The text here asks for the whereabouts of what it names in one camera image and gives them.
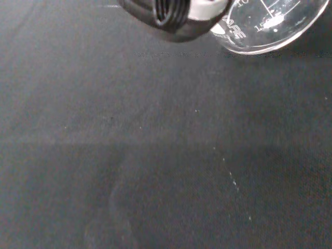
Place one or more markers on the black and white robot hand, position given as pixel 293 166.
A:
pixel 171 18

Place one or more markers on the black scalloped table cloth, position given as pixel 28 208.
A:
pixel 129 142

